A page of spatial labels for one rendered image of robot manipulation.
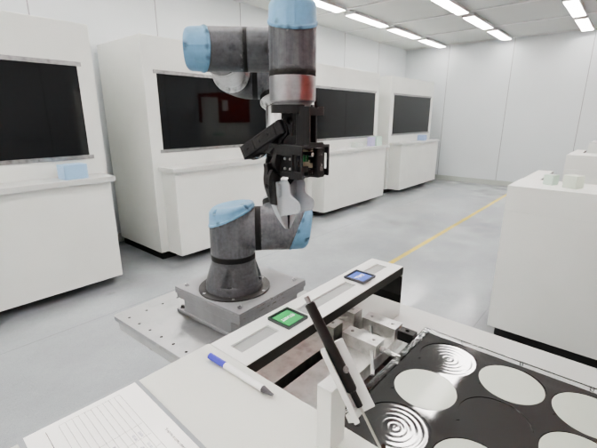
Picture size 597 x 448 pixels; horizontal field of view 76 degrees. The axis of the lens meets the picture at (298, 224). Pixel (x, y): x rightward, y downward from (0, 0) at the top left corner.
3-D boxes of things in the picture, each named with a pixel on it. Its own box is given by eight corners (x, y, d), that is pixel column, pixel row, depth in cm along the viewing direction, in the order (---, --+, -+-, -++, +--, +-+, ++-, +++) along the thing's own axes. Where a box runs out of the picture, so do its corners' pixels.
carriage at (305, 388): (401, 344, 85) (402, 332, 84) (293, 449, 58) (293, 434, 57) (370, 332, 90) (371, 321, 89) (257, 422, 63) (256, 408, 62)
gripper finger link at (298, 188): (306, 233, 66) (307, 180, 63) (282, 227, 70) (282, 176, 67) (318, 229, 68) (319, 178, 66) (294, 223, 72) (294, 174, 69)
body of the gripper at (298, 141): (299, 184, 59) (300, 103, 56) (262, 179, 65) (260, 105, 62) (330, 179, 65) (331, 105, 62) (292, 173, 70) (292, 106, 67)
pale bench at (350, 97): (386, 199, 643) (394, 72, 589) (322, 220, 512) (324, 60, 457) (334, 191, 711) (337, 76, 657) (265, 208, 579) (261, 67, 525)
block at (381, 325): (401, 334, 83) (402, 322, 82) (394, 341, 81) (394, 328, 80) (370, 322, 88) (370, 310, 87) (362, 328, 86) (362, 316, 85)
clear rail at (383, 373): (430, 333, 82) (431, 327, 82) (325, 442, 55) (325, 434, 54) (424, 331, 83) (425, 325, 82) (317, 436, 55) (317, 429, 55)
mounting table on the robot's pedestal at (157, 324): (118, 356, 107) (112, 315, 103) (235, 300, 140) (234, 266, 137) (226, 437, 80) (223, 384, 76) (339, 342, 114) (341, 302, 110)
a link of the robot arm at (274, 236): (256, 252, 104) (252, 69, 113) (310, 251, 106) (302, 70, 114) (255, 249, 93) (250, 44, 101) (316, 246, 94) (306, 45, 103)
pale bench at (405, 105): (436, 182, 803) (447, 82, 749) (397, 196, 672) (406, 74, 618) (390, 177, 871) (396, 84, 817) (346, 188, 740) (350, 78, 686)
